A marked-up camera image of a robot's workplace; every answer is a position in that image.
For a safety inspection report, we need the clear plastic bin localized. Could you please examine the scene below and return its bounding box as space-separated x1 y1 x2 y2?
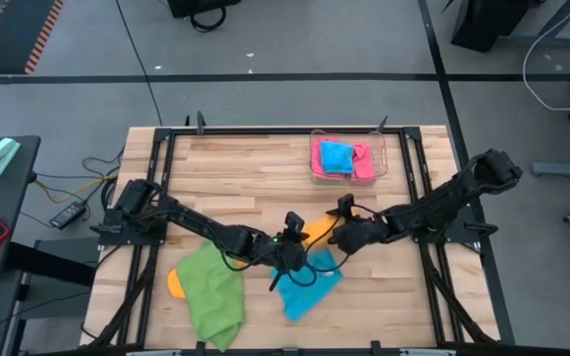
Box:
308 129 390 188

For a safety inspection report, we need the black cabinet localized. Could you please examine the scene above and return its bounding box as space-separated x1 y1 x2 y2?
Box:
450 0 570 54

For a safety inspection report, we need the green microfiber towel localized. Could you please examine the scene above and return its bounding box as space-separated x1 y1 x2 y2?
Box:
175 240 245 353

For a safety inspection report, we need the black orange striped floor mat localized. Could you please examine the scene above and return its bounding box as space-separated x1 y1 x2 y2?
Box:
0 0 66 76

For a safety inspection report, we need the white floor cable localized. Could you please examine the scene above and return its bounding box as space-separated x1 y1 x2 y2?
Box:
521 0 570 113

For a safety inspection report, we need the blue microfiber towel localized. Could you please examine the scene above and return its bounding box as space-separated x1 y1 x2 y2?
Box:
320 140 356 176
270 247 345 324

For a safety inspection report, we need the grey desk foot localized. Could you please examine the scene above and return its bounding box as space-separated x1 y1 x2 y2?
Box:
530 157 570 178

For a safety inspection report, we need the orange microfiber towel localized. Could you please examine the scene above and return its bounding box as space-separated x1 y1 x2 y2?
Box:
302 212 361 249
166 268 188 301

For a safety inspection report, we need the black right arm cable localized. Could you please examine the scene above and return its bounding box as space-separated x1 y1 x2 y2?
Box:
304 216 351 275

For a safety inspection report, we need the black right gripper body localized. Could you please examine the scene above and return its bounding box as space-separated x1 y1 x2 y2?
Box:
332 220 391 255

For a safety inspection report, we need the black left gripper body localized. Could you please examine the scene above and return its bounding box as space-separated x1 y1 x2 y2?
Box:
259 230 312 274

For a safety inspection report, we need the black floor box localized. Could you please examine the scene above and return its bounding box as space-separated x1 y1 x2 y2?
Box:
165 0 242 20

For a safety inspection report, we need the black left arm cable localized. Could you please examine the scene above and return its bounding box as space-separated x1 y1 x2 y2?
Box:
286 263 320 289

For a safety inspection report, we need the black controller box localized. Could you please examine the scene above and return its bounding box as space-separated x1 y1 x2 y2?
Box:
49 200 88 231

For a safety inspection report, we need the yellow floor cable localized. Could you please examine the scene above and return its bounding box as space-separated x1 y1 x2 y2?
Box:
35 172 119 205

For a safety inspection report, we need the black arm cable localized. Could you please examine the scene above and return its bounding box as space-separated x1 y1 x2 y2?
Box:
286 263 320 289
304 216 351 275

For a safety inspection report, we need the dark grey desk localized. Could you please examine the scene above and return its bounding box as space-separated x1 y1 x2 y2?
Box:
0 133 43 281

